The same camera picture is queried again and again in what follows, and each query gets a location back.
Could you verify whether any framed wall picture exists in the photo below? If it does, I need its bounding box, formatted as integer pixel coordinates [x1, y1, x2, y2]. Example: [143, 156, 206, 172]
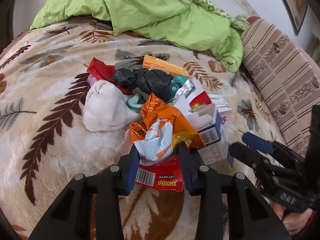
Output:
[282, 0, 308, 36]

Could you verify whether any striped beige pillow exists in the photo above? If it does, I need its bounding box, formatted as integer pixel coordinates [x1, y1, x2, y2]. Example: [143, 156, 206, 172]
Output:
[241, 18, 319, 155]

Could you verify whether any red plastic bag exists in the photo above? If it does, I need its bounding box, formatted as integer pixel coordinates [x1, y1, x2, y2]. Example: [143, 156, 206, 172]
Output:
[87, 57, 132, 95]

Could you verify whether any white blue medicine box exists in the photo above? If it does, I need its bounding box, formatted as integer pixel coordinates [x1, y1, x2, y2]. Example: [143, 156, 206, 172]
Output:
[187, 103, 228, 165]

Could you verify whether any white crumpled cloth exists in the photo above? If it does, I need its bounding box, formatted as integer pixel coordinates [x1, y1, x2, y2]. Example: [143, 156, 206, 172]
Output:
[82, 80, 140, 132]

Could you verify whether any teal cartoon wrapper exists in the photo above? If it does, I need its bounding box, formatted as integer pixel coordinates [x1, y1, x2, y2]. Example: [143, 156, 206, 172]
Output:
[169, 75, 187, 98]

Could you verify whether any orange medicine box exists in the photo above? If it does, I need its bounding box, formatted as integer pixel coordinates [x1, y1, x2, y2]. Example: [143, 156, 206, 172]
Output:
[143, 55, 189, 77]

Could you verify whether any black plastic bag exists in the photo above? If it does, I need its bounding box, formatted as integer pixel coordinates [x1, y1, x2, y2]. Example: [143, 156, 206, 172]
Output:
[112, 68, 174, 102]

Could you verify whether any light green knitted item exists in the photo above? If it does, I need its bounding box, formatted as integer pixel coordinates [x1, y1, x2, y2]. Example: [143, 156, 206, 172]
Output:
[126, 94, 145, 111]

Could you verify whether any person's right hand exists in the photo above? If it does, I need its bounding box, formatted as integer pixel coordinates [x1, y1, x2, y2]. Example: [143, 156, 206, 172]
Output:
[269, 200, 316, 236]

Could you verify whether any silver foil wrapper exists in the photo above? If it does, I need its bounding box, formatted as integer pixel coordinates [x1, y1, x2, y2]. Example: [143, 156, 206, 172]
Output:
[170, 79, 196, 103]

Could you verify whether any green quilt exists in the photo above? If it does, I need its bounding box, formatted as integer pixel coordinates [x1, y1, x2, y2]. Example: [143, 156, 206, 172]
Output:
[31, 0, 248, 72]

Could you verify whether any small white leaflet box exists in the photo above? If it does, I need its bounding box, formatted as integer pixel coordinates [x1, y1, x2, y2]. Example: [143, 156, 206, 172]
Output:
[208, 94, 232, 113]

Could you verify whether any orange snack bag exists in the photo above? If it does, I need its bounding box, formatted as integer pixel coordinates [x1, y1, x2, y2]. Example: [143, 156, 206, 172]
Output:
[130, 94, 205, 166]

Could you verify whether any red snack package with barcode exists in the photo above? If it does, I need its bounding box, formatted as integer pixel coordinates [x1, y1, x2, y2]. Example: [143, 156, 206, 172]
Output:
[135, 156, 184, 192]

